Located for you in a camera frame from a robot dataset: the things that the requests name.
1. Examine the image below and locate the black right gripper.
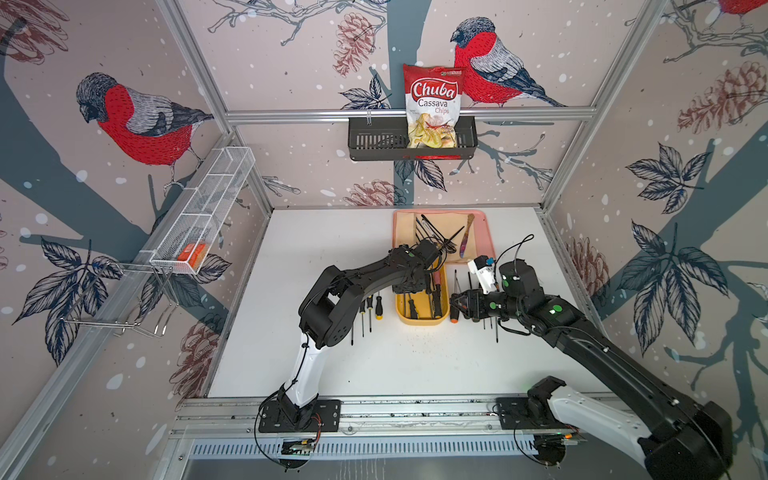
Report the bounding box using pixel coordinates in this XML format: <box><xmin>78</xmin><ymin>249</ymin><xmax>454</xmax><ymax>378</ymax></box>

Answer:
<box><xmin>447</xmin><ymin>286</ymin><xmax>525</xmax><ymax>322</ymax></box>

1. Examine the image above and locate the black orange stubby screwdriver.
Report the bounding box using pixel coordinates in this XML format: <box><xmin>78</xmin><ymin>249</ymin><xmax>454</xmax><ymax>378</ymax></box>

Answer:
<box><xmin>449</xmin><ymin>271</ymin><xmax>461</xmax><ymax>324</ymax></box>

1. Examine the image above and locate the slim black yellow-capped screwdriver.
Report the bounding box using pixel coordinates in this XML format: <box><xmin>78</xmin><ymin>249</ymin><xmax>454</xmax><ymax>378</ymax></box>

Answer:
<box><xmin>375</xmin><ymin>292</ymin><xmax>383</xmax><ymax>320</ymax></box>

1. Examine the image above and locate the large yellow black screwdriver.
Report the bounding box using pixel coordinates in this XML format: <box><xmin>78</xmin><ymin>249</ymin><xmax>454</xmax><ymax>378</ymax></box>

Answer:
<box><xmin>366</xmin><ymin>295</ymin><xmax>374</xmax><ymax>333</ymax></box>

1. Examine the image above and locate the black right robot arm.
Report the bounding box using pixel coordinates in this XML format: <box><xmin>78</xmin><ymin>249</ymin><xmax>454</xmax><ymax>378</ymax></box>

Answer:
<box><xmin>450</xmin><ymin>256</ymin><xmax>733</xmax><ymax>479</ymax></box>

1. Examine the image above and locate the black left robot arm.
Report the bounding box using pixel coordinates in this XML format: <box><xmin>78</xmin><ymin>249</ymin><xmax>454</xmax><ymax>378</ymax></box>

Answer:
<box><xmin>276</xmin><ymin>239</ymin><xmax>447</xmax><ymax>428</ymax></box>

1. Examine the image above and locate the yellow plastic storage box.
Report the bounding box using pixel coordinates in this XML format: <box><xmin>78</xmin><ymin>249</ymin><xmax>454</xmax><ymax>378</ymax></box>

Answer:
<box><xmin>395</xmin><ymin>267</ymin><xmax>450</xmax><ymax>326</ymax></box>

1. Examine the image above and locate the black cutlery bundle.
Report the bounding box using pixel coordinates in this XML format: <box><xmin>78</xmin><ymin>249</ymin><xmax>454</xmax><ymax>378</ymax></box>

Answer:
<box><xmin>414</xmin><ymin>214</ymin><xmax>465</xmax><ymax>258</ymax></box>

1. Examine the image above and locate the pink plastic tray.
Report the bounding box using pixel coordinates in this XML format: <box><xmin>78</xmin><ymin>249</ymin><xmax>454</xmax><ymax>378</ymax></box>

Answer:
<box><xmin>392</xmin><ymin>209</ymin><xmax>497</xmax><ymax>266</ymax></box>

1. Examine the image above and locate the red Chuba cassava chips bag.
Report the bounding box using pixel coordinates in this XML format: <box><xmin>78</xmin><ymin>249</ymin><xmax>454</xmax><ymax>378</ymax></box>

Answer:
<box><xmin>403</xmin><ymin>65</ymin><xmax>464</xmax><ymax>149</ymax></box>

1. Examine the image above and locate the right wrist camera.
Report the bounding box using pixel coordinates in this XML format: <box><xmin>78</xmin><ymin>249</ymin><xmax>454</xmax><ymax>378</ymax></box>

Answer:
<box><xmin>468</xmin><ymin>255</ymin><xmax>497</xmax><ymax>294</ymax></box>

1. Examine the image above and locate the wooden handled knife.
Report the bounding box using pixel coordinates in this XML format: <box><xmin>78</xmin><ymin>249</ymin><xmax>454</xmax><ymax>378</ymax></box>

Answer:
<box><xmin>459</xmin><ymin>213</ymin><xmax>475</xmax><ymax>259</ymax></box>

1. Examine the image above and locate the black wall basket shelf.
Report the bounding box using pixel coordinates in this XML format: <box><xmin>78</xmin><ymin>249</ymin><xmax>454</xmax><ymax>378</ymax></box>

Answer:
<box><xmin>347</xmin><ymin>115</ymin><xmax>479</xmax><ymax>162</ymax></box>

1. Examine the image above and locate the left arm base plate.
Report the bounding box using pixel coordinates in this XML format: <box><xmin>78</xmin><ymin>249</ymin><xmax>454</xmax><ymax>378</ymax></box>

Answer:
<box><xmin>257</xmin><ymin>399</ymin><xmax>342</xmax><ymax>433</ymax></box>

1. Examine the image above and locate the orange item in wire shelf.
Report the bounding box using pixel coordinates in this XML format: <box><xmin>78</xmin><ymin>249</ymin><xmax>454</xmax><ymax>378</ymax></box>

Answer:
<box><xmin>177</xmin><ymin>243</ymin><xmax>208</xmax><ymax>270</ymax></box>

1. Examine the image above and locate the white wire mesh shelf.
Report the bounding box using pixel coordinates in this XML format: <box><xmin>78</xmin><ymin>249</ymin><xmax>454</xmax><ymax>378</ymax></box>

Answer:
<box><xmin>148</xmin><ymin>146</ymin><xmax>255</xmax><ymax>275</ymax></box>

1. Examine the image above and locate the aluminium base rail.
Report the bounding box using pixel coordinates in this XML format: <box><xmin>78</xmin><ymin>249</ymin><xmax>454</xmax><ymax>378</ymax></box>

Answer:
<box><xmin>167</xmin><ymin>392</ymin><xmax>667</xmax><ymax>463</ymax></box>

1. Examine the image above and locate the metal wall hook rack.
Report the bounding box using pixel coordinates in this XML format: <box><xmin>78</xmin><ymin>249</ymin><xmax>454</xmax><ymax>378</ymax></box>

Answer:
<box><xmin>60</xmin><ymin>259</ymin><xmax>179</xmax><ymax>338</ymax></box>

